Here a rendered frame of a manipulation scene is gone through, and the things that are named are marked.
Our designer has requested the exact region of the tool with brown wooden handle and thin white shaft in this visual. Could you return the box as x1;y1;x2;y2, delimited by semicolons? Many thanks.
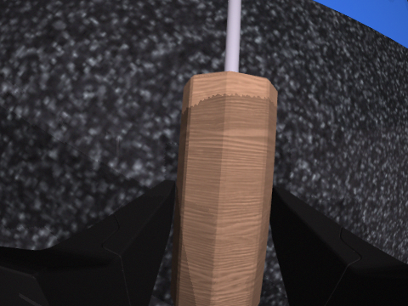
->
170;0;278;306

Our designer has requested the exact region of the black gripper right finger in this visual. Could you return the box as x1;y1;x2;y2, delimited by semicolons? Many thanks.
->
269;187;408;306

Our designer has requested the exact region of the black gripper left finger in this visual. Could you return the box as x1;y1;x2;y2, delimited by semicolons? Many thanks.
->
0;180;176;306

